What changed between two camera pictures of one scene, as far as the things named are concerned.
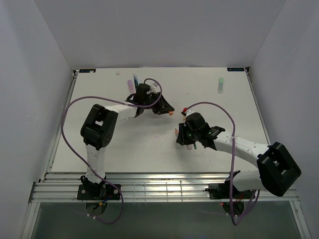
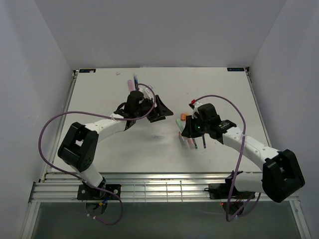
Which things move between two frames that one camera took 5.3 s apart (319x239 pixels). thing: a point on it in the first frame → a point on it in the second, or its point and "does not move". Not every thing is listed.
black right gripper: [182, 139] → [189, 131]
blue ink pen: [136, 81] does not move
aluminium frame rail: [148, 187] does not move
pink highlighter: [131, 86] does not move
